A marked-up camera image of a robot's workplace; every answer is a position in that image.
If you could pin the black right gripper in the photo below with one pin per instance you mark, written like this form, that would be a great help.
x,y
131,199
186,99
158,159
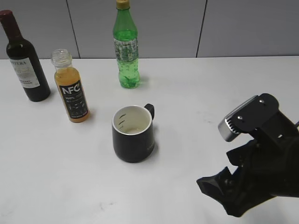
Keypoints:
x,y
267,168

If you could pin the black mug white interior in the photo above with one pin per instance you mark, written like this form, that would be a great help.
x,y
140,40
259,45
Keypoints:
x,y
132,131

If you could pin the NFC orange juice bottle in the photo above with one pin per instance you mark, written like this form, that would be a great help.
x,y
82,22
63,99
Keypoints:
x,y
68,82

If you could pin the green plastic soda bottle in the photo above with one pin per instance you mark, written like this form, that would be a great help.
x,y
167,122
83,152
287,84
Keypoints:
x,y
125,36

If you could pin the dark red wine bottle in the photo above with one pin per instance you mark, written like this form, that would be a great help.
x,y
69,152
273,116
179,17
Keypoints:
x,y
24,59

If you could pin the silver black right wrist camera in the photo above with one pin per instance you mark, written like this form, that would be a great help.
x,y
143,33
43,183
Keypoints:
x,y
257,115

